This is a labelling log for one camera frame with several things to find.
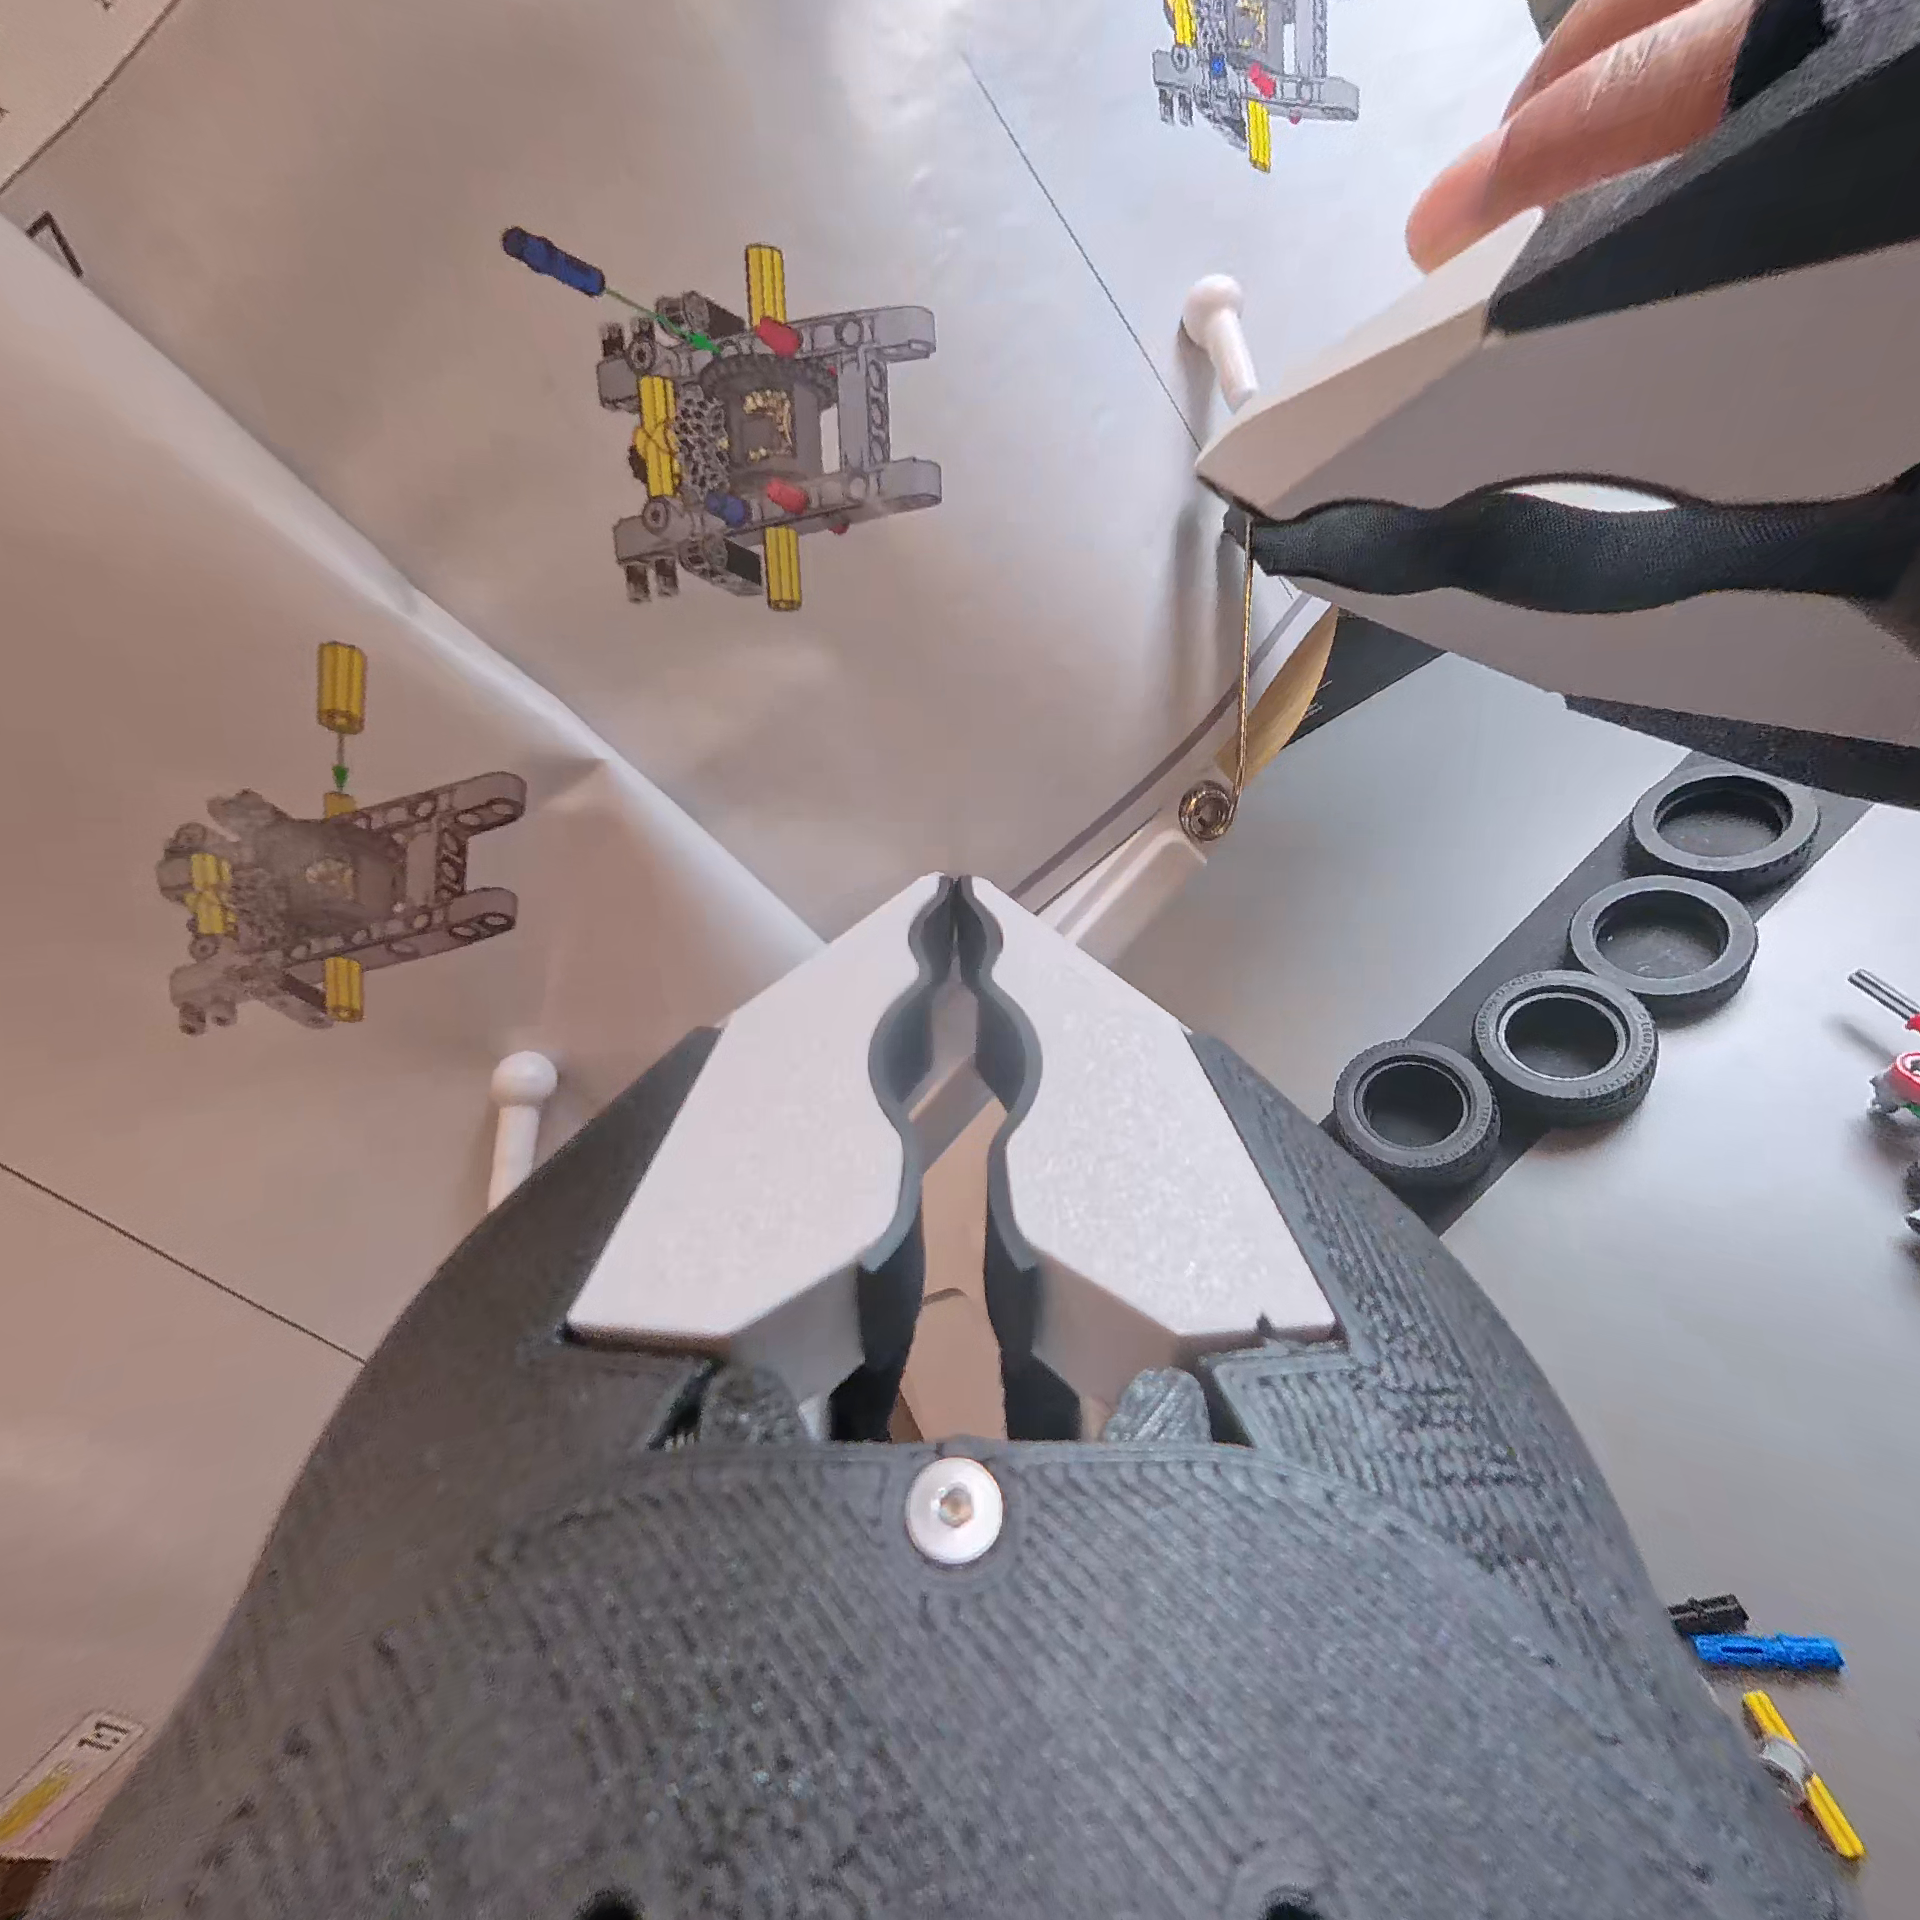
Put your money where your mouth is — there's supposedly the yellow lego axle with bush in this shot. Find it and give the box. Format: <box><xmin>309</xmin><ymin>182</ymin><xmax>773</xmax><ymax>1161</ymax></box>
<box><xmin>1740</xmin><ymin>1690</ymin><xmax>1864</xmax><ymax>1864</ymax></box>

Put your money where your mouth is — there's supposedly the red black lego assembly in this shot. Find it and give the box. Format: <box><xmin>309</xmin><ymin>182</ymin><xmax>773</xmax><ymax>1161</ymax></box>
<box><xmin>1847</xmin><ymin>966</ymin><xmax>1920</xmax><ymax>1249</ymax></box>

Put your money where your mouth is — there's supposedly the thin metal cord with ring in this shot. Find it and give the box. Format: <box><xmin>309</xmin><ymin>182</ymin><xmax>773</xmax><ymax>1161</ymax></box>
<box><xmin>1176</xmin><ymin>510</ymin><xmax>1263</xmax><ymax>846</ymax></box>

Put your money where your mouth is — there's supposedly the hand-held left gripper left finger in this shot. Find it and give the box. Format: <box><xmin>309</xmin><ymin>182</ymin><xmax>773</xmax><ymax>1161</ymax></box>
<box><xmin>567</xmin><ymin>870</ymin><xmax>961</xmax><ymax>1444</ymax></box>

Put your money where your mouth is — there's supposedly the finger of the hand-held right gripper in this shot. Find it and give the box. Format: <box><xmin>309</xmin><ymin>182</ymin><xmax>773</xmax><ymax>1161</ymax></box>
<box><xmin>1253</xmin><ymin>517</ymin><xmax>1920</xmax><ymax>752</ymax></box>
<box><xmin>1196</xmin><ymin>210</ymin><xmax>1920</xmax><ymax>549</ymax></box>

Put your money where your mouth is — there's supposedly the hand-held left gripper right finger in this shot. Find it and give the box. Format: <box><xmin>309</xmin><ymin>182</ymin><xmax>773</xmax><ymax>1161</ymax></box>
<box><xmin>958</xmin><ymin>870</ymin><xmax>1340</xmax><ymax>1444</ymax></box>

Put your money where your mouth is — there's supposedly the black rubber lego tyre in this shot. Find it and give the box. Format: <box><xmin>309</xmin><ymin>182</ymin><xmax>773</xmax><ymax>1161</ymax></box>
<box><xmin>1570</xmin><ymin>878</ymin><xmax>1759</xmax><ymax>1021</ymax></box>
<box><xmin>1476</xmin><ymin>972</ymin><xmax>1660</xmax><ymax>1128</ymax></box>
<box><xmin>1333</xmin><ymin>1042</ymin><xmax>1501</xmax><ymax>1193</ymax></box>
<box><xmin>1630</xmin><ymin>766</ymin><xmax>1822</xmax><ymax>904</ymax></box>

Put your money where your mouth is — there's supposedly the lego instruction booklet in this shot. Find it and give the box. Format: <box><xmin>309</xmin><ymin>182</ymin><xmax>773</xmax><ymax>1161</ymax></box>
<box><xmin>0</xmin><ymin>0</ymin><xmax>1546</xmax><ymax>1864</ymax></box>

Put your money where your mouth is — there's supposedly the person's right hand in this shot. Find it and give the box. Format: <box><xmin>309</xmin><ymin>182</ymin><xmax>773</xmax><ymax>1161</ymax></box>
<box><xmin>1409</xmin><ymin>0</ymin><xmax>1770</xmax><ymax>275</ymax></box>

